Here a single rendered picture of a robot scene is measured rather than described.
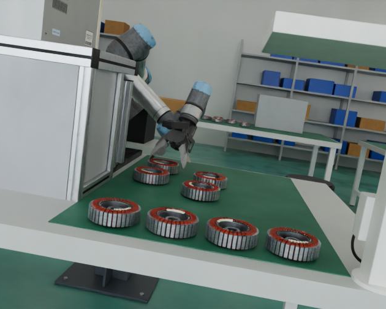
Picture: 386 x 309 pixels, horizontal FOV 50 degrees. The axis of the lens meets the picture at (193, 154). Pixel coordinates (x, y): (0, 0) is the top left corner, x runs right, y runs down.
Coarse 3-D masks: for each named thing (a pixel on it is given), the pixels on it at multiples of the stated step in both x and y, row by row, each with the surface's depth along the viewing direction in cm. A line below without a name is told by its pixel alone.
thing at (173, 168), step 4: (148, 160) 148; (152, 160) 147; (156, 160) 149; (160, 160) 150; (164, 160) 151; (168, 160) 151; (148, 164) 145; (152, 164) 143; (156, 164) 142; (160, 164) 142; (164, 164) 142; (168, 164) 143; (172, 164) 144; (176, 164) 146; (164, 168) 142; (168, 168) 143; (172, 168) 143; (176, 168) 145; (172, 172) 144; (176, 172) 146
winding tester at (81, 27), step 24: (0, 0) 98; (24, 0) 97; (48, 0) 98; (72, 0) 111; (96, 0) 128; (0, 24) 98; (24, 24) 98; (48, 24) 100; (72, 24) 114; (96, 24) 132
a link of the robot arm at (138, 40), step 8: (128, 32) 171; (136, 32) 170; (144, 32) 171; (120, 40) 169; (128, 40) 169; (136, 40) 170; (144, 40) 171; (152, 40) 173; (128, 48) 169; (136, 48) 170; (144, 48) 173; (136, 56) 173; (144, 56) 179; (144, 64) 194; (144, 72) 205; (144, 80) 209
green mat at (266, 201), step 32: (96, 192) 110; (128, 192) 115; (160, 192) 120; (224, 192) 131; (256, 192) 138; (288, 192) 145; (64, 224) 84; (96, 224) 87; (256, 224) 103; (288, 224) 107; (256, 256) 82; (320, 256) 88
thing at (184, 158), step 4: (184, 144) 148; (180, 148) 147; (184, 148) 147; (180, 152) 147; (184, 152) 146; (180, 156) 146; (184, 156) 145; (188, 156) 150; (184, 160) 145; (188, 160) 148; (184, 164) 145
